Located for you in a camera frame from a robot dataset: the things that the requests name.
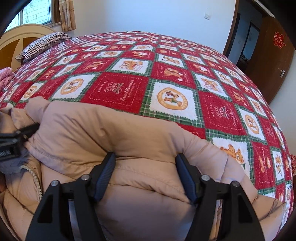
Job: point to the beige checked curtain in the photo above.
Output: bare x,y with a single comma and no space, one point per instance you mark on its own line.
67,15

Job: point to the beige puffer jacket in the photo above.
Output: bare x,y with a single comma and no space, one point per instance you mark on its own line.
145,199

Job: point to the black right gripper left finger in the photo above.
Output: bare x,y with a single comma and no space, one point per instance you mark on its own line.
67,211

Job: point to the red patchwork bear bedspread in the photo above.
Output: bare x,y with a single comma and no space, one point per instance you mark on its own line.
171,79

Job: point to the brown wooden door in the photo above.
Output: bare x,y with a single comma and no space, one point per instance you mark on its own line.
263,66

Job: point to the lilac quilted puffer coat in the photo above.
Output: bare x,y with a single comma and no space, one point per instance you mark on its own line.
13,166

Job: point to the pink folded blanket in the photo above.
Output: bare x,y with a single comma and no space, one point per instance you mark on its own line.
6,75

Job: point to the window with grey frame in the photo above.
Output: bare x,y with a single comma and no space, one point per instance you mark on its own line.
36,12

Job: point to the red paper door decoration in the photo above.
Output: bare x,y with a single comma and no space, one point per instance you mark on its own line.
278,40

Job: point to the silver door handle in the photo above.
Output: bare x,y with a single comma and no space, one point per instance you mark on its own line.
282,72

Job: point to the cream wooden headboard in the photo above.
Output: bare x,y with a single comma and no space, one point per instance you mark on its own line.
16,39

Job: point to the striped pillow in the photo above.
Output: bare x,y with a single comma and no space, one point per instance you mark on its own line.
41,45

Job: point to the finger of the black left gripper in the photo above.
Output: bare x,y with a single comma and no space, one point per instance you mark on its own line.
26,132

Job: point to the red floral fabric bundle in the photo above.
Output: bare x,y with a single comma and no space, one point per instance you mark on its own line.
293,164

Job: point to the white wall switch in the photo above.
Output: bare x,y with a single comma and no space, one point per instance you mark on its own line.
206,16

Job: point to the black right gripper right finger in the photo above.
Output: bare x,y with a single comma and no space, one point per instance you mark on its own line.
238,218

